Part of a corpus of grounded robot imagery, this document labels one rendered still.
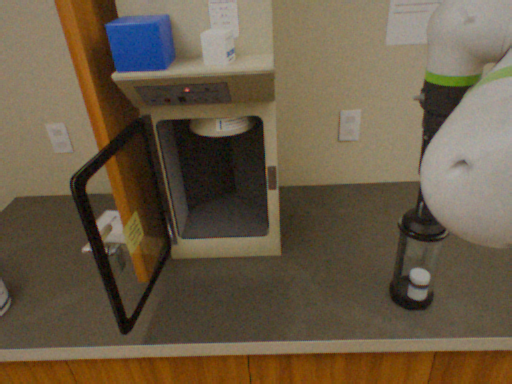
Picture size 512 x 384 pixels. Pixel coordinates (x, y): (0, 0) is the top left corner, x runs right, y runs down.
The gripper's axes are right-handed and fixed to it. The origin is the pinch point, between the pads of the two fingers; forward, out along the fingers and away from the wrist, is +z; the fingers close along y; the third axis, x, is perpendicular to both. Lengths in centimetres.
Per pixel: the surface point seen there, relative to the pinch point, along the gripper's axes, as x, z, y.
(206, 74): -45, -28, -5
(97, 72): -69, -28, -10
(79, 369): -83, 40, 12
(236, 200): -46, 21, -35
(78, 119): -102, 0, -58
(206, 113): -48, -16, -16
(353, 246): -10.6, 28.4, -19.7
